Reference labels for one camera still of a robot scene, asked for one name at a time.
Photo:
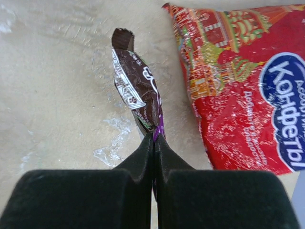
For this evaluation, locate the red candy bag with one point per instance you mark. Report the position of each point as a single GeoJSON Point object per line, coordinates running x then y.
{"type": "Point", "coordinates": [244, 72]}

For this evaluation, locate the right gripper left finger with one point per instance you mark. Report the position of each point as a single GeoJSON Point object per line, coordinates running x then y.
{"type": "Point", "coordinates": [117, 198]}

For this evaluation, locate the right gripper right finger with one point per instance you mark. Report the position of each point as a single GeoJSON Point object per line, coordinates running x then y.
{"type": "Point", "coordinates": [217, 199]}

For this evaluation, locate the brown purple candy bar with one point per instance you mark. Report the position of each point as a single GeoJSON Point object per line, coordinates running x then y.
{"type": "Point", "coordinates": [136, 85]}

